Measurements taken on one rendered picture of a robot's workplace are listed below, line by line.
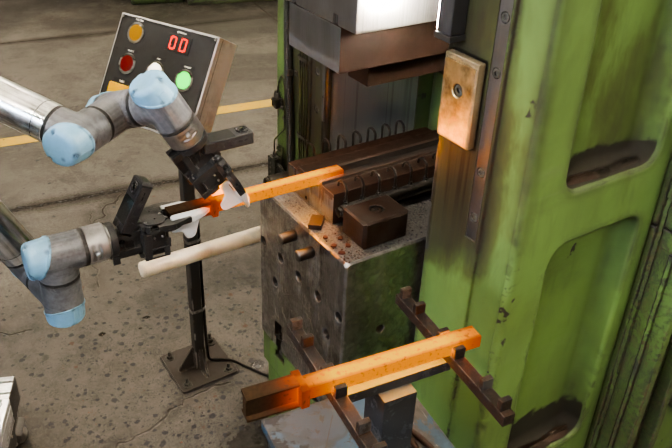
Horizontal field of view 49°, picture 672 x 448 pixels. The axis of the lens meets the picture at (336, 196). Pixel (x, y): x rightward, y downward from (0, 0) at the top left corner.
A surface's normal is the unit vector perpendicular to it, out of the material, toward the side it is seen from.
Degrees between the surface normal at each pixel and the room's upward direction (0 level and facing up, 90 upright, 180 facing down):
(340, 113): 90
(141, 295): 0
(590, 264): 90
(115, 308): 0
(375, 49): 90
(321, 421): 0
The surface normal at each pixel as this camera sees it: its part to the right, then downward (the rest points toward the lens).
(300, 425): 0.04, -0.86
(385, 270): 0.55, 0.44
